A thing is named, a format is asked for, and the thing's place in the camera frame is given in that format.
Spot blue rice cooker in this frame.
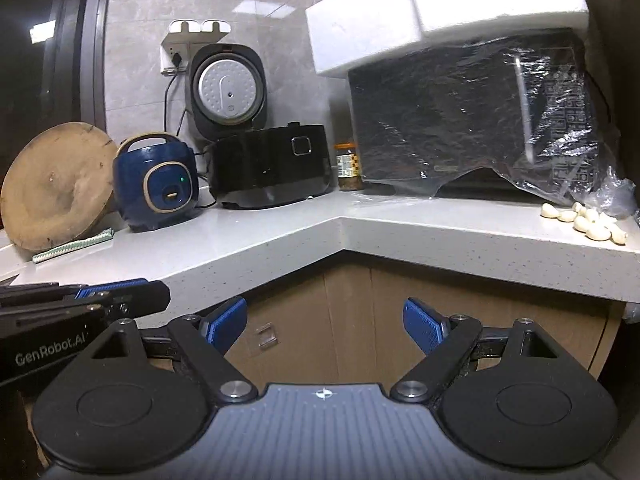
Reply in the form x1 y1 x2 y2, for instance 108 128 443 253
112 132 201 234

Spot black power cable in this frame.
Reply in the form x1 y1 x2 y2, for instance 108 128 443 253
162 54 187 136

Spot pile of garlic cloves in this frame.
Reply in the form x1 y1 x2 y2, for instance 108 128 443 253
539 201 629 246

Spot green white striped rope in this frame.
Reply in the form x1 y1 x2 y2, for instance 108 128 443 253
32 227 115 265

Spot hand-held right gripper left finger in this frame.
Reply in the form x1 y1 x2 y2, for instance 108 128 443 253
82 296 261 404

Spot black rice cooker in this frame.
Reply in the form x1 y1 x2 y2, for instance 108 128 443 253
187 44 334 210

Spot dark window frame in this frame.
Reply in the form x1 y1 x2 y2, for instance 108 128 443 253
0 0 119 137

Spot round wooden cutting board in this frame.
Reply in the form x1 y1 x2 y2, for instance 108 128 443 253
0 122 119 255

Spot black oven in plastic wrap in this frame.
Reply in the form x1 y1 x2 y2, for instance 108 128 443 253
347 27 638 218

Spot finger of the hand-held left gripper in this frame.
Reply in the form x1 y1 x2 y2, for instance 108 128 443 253
0 301 134 328
0 278 171 314

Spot white wall socket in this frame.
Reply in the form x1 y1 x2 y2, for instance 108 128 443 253
160 19 234 77

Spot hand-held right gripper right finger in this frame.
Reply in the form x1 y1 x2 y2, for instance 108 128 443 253
390 297 561 404

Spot clear cabinet handle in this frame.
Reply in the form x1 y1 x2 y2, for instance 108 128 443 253
253 323 279 350

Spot glass jar with yellow label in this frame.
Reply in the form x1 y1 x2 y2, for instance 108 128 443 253
333 142 364 192

